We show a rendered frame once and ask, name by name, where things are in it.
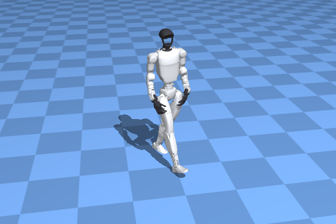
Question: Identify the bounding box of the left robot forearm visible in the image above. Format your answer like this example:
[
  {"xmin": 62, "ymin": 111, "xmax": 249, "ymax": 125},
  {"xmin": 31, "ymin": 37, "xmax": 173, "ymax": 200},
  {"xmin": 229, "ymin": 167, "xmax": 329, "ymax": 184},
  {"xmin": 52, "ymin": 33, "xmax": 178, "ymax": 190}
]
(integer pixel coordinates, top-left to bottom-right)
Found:
[{"xmin": 181, "ymin": 73, "xmax": 191, "ymax": 93}]

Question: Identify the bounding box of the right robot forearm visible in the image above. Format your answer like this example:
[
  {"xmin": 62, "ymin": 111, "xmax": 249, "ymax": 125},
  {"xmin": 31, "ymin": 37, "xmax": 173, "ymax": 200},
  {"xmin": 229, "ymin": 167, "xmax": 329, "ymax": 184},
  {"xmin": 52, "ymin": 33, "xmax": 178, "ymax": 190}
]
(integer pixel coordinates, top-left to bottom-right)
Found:
[{"xmin": 146, "ymin": 74, "xmax": 155, "ymax": 101}]

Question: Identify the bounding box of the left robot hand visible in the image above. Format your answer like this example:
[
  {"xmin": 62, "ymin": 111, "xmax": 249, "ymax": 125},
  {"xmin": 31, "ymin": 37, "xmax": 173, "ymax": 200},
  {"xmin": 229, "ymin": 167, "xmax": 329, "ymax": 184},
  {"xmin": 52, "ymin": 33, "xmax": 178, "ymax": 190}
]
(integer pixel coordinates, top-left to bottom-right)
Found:
[{"xmin": 177, "ymin": 88, "xmax": 189, "ymax": 106}]

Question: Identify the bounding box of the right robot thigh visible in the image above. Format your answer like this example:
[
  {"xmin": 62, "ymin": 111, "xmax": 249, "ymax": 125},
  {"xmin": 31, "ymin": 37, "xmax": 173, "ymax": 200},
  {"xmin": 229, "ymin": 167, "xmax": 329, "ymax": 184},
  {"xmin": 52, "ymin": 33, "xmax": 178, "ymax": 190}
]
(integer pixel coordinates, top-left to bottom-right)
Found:
[{"xmin": 157, "ymin": 93, "xmax": 174, "ymax": 136}]

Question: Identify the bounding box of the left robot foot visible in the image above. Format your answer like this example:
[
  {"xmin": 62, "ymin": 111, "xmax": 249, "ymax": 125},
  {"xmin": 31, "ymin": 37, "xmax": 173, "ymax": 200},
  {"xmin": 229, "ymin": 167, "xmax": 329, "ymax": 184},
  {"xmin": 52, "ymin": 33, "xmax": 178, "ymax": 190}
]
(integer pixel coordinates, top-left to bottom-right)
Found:
[{"xmin": 152, "ymin": 142, "xmax": 168, "ymax": 154}]

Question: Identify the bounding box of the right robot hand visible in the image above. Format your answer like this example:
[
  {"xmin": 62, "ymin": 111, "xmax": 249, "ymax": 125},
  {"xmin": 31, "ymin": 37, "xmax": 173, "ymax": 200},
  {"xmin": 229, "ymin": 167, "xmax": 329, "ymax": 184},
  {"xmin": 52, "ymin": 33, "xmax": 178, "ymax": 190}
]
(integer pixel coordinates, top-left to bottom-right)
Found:
[{"xmin": 152, "ymin": 94, "xmax": 167, "ymax": 114}]

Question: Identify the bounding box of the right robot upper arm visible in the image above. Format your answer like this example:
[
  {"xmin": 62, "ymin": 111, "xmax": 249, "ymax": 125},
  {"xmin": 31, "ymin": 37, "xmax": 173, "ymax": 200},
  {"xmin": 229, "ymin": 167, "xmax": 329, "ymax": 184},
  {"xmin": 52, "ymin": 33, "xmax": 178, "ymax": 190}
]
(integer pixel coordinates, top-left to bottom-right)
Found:
[{"xmin": 146, "ymin": 52, "xmax": 158, "ymax": 81}]

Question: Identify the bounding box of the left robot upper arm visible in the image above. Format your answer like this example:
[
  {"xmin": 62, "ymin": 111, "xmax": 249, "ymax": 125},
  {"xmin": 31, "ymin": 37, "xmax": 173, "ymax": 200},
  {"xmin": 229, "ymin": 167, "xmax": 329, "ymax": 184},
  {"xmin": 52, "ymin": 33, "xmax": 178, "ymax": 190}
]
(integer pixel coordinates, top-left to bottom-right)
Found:
[{"xmin": 177, "ymin": 48, "xmax": 187, "ymax": 75}]

